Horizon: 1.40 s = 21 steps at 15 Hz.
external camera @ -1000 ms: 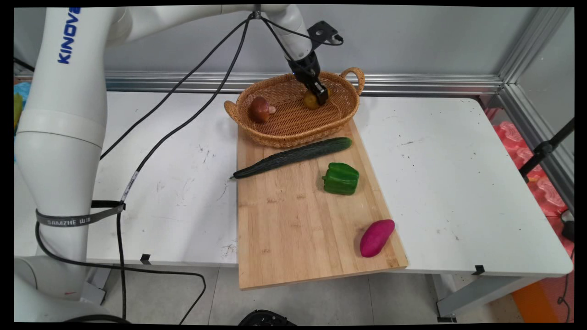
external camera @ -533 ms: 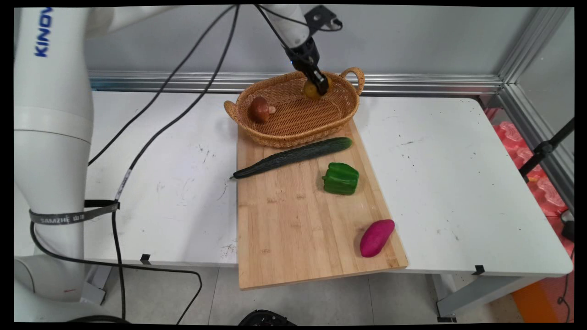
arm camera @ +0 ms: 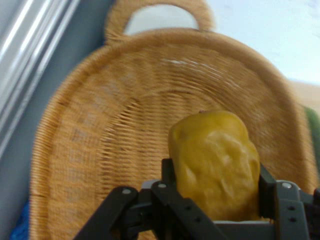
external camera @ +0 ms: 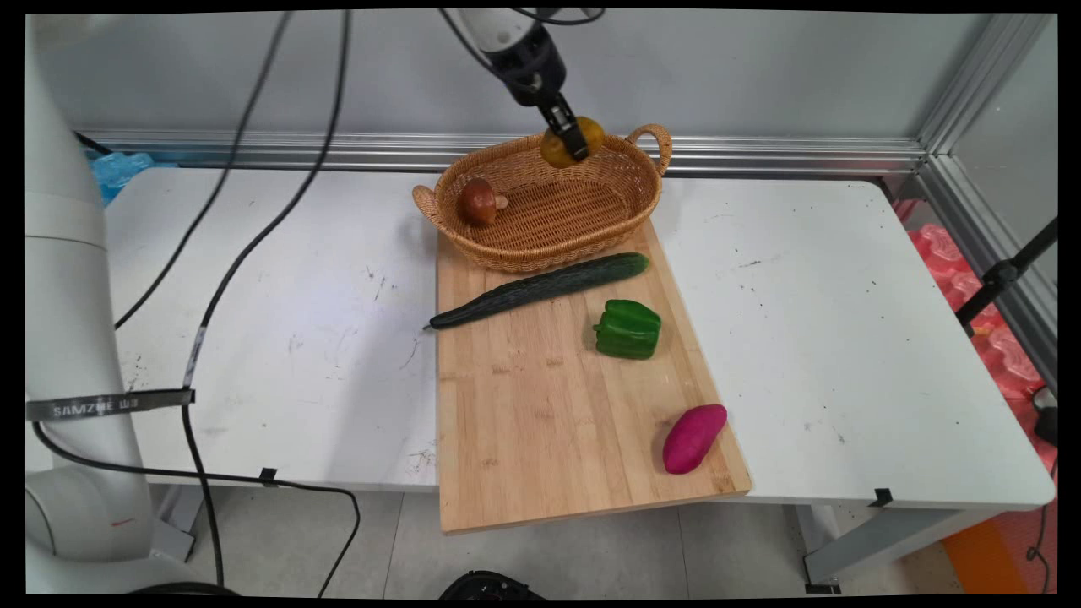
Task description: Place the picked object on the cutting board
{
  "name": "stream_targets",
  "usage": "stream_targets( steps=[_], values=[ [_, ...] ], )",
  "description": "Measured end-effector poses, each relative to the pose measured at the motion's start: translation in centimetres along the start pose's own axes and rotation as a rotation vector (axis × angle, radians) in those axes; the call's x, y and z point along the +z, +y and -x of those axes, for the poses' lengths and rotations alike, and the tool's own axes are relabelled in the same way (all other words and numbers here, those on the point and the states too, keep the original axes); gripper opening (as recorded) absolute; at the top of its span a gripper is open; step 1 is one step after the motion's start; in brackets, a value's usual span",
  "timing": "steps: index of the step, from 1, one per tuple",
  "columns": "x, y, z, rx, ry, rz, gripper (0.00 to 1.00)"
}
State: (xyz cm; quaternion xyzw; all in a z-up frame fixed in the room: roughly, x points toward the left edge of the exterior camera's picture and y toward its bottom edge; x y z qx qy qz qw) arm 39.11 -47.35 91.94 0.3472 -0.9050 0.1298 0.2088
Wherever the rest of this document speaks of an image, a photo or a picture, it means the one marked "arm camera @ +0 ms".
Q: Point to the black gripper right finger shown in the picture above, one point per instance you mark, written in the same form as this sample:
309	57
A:
290	212

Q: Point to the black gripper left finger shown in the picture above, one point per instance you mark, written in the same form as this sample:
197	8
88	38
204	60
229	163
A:
150	215

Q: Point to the yellow toy bell pepper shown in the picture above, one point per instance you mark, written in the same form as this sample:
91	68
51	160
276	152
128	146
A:
215	165

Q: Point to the dark green toy cucumber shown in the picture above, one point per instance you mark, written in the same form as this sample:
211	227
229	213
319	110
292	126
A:
314	132

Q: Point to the woven wicker basket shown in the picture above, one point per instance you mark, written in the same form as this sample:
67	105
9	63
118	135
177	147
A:
112	125

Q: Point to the wooden cutting board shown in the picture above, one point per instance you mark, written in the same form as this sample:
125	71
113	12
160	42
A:
306	93

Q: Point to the blue cloth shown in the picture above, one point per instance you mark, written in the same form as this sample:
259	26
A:
21	225

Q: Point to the horizontal aluminium frame rail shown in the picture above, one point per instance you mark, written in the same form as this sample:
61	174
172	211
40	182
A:
30	55

